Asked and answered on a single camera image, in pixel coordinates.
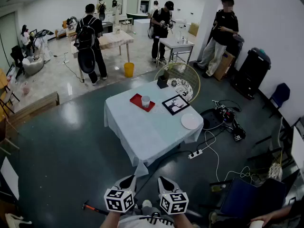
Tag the white cup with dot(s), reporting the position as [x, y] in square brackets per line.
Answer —
[145, 102]

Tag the black framed deer picture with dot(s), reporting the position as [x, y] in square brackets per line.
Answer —
[175, 104]

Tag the person's left forearm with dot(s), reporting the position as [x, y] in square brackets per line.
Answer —
[111, 221]

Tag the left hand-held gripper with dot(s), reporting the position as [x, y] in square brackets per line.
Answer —
[118, 201]

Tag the clear flower shaped coaster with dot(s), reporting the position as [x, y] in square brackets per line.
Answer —
[158, 108]

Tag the person's gray shoe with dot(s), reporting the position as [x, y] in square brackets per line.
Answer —
[147, 203]

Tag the black backpack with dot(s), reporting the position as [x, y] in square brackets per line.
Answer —
[85, 35]

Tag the chair with patterned cushion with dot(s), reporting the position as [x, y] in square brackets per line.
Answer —
[275, 171]

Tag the white board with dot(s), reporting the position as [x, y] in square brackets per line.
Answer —
[9, 177]

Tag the black trash bin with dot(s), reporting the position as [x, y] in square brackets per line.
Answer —
[251, 75]

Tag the person's right forearm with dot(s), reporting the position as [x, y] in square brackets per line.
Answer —
[183, 222]

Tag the person's white shirt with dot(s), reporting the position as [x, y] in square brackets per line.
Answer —
[131, 223]

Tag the spare gripper with red parts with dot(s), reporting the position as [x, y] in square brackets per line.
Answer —
[225, 114]

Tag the black open box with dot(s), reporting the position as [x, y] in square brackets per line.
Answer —
[162, 82]

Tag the white pedestal block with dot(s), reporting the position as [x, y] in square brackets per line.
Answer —
[142, 27]

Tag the table with pale blue cloth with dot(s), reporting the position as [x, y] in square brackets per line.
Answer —
[147, 134]

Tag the small blue chair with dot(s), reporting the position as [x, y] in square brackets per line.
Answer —
[281, 92]

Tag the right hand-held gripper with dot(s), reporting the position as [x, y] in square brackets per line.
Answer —
[174, 203]

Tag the white desk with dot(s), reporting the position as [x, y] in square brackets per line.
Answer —
[298, 151]

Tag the dark lidded bin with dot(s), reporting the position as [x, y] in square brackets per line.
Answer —
[237, 46]

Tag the dark blue chair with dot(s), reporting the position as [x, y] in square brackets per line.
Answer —
[249, 198]

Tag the yellow bucket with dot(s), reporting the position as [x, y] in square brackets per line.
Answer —
[129, 70]

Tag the small white bowl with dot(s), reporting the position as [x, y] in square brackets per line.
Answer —
[180, 90]

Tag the clear plastic bottle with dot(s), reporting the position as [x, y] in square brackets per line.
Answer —
[218, 187]

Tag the light wooden table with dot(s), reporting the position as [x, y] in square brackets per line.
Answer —
[114, 40]

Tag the white beanbag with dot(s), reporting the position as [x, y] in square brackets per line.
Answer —
[33, 66]

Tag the red tray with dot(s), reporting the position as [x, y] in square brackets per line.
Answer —
[136, 99]

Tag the white plate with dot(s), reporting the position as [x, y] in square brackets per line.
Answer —
[190, 121]

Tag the wooden bench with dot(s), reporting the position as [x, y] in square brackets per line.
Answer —
[35, 108]

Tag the white power strip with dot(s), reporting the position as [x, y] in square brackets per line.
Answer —
[195, 154]

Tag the black white floral cushion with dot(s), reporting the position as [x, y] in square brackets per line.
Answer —
[187, 89]

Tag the gray office chair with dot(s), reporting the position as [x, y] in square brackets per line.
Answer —
[275, 139]

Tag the white tumbler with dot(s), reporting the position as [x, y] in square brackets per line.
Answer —
[256, 224]

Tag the brown cardboard box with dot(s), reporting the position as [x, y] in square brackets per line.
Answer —
[224, 66]
[193, 29]

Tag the spare black gripper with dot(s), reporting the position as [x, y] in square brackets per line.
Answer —
[238, 134]

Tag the white sink stand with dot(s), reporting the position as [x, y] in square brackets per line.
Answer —
[175, 46]

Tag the small white chair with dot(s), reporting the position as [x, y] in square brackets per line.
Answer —
[127, 22]

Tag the wooden slatted sofa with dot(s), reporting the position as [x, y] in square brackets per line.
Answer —
[61, 32]

